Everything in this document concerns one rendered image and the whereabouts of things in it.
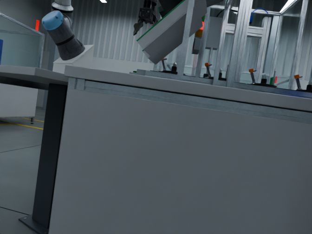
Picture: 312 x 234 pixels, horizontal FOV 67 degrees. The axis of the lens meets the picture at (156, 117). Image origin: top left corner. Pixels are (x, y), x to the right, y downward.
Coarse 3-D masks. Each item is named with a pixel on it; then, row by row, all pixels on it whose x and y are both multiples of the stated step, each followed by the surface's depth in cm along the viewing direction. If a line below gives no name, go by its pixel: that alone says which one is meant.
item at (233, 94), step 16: (96, 80) 60; (112, 80) 60; (128, 80) 60; (144, 80) 59; (160, 80) 59; (176, 80) 59; (208, 96) 58; (224, 96) 58; (240, 96) 58; (256, 96) 57; (272, 96) 57; (288, 96) 57
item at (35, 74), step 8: (0, 72) 95; (8, 72) 89; (16, 72) 86; (24, 72) 83; (32, 72) 81; (40, 72) 82; (48, 72) 84; (56, 72) 87; (32, 80) 134; (40, 80) 116; (48, 80) 103; (56, 80) 92; (64, 80) 90
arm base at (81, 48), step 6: (72, 36) 131; (60, 42) 128; (66, 42) 129; (72, 42) 130; (78, 42) 135; (60, 48) 131; (66, 48) 130; (72, 48) 131; (78, 48) 133; (84, 48) 137; (60, 54) 133; (66, 54) 132; (72, 54) 131; (78, 54) 133
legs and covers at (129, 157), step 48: (96, 96) 61; (144, 96) 61; (192, 96) 60; (96, 144) 61; (144, 144) 60; (192, 144) 59; (240, 144) 58; (288, 144) 57; (96, 192) 62; (144, 192) 61; (192, 192) 60; (240, 192) 59; (288, 192) 58
